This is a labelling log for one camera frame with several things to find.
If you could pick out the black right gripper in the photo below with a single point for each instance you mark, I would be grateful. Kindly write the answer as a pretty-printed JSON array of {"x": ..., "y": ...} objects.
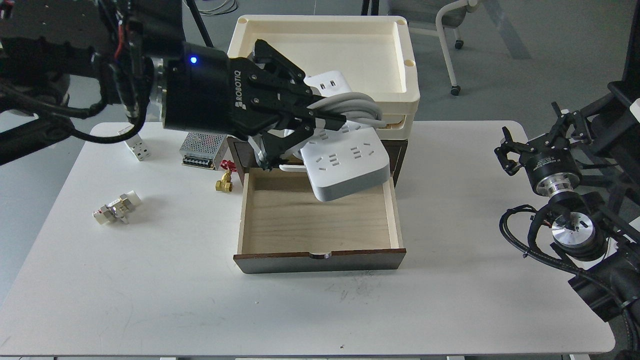
[{"x": 550, "y": 167}]

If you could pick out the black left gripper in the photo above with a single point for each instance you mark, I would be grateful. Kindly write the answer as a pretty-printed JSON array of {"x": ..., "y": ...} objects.
[{"x": 209, "y": 92}]

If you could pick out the white power strip with cable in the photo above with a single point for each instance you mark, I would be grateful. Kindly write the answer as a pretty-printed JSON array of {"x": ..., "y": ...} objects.
[{"x": 351, "y": 159}]

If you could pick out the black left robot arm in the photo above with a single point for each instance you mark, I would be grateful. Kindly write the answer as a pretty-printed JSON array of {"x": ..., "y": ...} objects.
[{"x": 89, "y": 69}]

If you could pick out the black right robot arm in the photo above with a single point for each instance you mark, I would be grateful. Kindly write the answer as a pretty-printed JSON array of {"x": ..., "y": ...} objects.
[{"x": 586, "y": 165}]

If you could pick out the metal mesh power supply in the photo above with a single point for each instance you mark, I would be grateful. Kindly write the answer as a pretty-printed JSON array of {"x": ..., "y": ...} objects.
[{"x": 205, "y": 151}]

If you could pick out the black table legs background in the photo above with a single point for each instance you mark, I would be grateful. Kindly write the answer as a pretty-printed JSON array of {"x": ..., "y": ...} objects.
[{"x": 197, "y": 17}]

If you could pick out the cream plastic stacked tray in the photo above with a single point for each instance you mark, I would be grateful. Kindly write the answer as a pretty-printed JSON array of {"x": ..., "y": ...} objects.
[{"x": 373, "y": 53}]

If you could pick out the open wooden drawer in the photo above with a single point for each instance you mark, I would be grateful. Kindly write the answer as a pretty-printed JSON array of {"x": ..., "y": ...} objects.
[{"x": 285, "y": 228}]

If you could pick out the white perforated cube block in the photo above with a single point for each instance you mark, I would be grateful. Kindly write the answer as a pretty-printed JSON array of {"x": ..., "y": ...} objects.
[{"x": 137, "y": 147}]

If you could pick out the white metal connector part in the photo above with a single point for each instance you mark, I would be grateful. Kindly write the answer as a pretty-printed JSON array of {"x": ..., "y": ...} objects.
[{"x": 117, "y": 211}]

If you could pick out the white drawer handle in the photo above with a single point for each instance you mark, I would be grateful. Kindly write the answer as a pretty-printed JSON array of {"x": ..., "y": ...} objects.
[{"x": 293, "y": 168}]

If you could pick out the brass valve with red handle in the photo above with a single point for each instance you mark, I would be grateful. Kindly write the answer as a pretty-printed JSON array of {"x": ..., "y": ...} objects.
[{"x": 225, "y": 184}]

